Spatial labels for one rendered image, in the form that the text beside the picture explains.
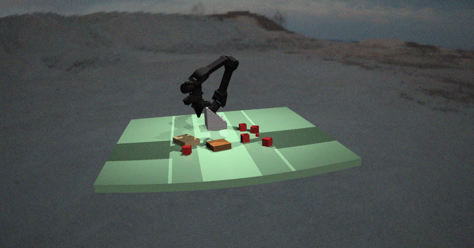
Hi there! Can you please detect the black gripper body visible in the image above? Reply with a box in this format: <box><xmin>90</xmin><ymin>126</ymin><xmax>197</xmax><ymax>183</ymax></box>
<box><xmin>191</xmin><ymin>91</ymin><xmax>211</xmax><ymax>108</ymax></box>

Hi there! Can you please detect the orange square block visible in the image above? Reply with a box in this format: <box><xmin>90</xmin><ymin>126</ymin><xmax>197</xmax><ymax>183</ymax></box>
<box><xmin>206</xmin><ymin>139</ymin><xmax>231</xmax><ymax>152</ymax></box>

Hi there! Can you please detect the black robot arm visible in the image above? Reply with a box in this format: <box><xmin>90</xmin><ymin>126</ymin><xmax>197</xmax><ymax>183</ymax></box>
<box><xmin>180</xmin><ymin>55</ymin><xmax>239</xmax><ymax>114</ymax></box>

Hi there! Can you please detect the brown wooden board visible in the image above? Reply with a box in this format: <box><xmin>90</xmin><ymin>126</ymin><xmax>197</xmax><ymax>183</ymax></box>
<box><xmin>173</xmin><ymin>134</ymin><xmax>200</xmax><ymax>146</ymax></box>

